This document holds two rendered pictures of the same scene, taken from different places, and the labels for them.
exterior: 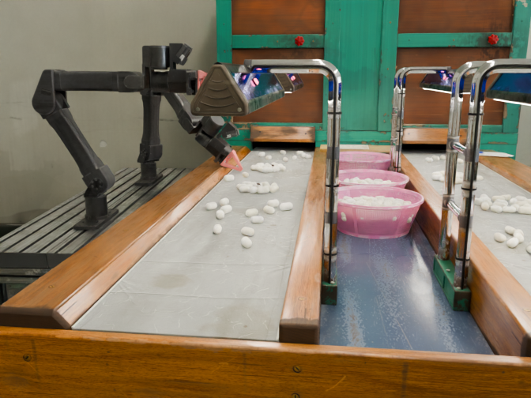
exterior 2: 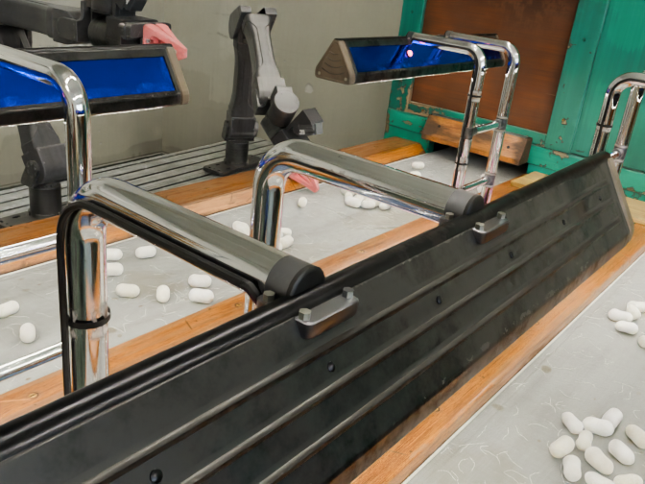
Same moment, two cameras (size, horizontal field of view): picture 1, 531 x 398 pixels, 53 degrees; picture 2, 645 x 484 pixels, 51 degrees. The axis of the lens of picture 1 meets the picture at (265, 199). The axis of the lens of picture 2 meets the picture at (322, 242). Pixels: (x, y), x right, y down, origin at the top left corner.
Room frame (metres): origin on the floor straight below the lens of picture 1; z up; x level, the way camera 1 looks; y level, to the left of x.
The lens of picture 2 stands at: (0.68, -0.64, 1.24)
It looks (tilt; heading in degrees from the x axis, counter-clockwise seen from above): 23 degrees down; 29
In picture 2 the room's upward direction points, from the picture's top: 7 degrees clockwise
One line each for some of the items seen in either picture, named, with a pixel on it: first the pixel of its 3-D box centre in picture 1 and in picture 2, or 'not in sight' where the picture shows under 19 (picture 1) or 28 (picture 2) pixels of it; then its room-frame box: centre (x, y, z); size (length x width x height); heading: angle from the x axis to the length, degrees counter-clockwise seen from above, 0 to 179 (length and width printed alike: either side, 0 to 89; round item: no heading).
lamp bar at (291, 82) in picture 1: (288, 79); (426, 53); (2.00, -0.09, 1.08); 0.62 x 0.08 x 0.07; 173
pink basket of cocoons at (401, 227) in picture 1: (373, 212); not in sight; (1.42, -0.30, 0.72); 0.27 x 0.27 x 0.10
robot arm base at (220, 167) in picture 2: (148, 170); (236, 153); (2.12, 0.48, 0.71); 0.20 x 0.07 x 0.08; 177
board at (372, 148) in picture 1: (357, 148); (585, 196); (2.35, -0.41, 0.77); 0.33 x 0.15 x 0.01; 83
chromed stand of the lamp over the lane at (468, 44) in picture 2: not in sight; (443, 148); (1.99, -0.17, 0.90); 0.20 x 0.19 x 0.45; 173
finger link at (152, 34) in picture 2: (209, 83); (170, 47); (1.52, 0.16, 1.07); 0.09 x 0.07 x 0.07; 88
